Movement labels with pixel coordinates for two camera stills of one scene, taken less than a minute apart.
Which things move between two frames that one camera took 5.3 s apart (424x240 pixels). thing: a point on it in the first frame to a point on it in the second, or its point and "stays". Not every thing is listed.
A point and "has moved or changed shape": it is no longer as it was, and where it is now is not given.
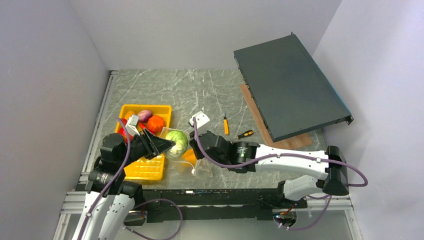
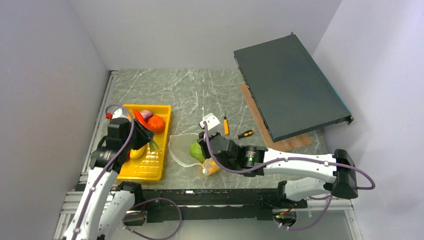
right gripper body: x=198 y=152 stays
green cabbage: x=181 y=143 has moved or changed shape
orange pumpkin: x=155 y=124 stays
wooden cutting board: x=291 y=142 stays
